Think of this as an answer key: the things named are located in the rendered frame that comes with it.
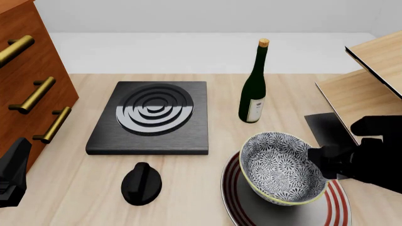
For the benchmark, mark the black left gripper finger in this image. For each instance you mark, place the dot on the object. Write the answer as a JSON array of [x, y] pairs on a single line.
[[17, 162]]

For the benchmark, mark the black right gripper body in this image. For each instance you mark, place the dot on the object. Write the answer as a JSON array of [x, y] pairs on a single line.
[[355, 160]]

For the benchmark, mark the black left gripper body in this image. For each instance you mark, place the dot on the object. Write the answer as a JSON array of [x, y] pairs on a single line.
[[11, 195]]

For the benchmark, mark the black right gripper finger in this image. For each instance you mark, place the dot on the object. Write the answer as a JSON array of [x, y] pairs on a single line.
[[322, 160]]

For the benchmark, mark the black white patterned bowl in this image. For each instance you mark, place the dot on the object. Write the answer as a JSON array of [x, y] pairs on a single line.
[[276, 169]]

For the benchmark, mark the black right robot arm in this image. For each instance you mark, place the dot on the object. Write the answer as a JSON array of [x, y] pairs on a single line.
[[387, 164]]

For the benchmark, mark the plate with red rings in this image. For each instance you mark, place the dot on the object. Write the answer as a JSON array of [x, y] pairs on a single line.
[[238, 207]]

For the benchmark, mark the flat black stove plate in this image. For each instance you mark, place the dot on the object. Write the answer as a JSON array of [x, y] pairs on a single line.
[[188, 131]]

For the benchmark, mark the wooden cabinet drawer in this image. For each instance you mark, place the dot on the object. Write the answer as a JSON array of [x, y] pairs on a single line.
[[22, 26], [41, 122], [19, 89]]

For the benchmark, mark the pale wooden rack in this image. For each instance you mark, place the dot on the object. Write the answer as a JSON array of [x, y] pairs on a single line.
[[351, 94]]

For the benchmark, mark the dark green wine bottle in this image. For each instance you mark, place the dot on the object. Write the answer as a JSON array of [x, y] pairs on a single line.
[[252, 94]]

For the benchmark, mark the wooden cabinet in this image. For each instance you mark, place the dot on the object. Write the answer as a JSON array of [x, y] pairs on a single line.
[[47, 58]]

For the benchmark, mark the round black stove knob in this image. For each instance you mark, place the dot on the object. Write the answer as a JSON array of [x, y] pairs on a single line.
[[141, 183]]

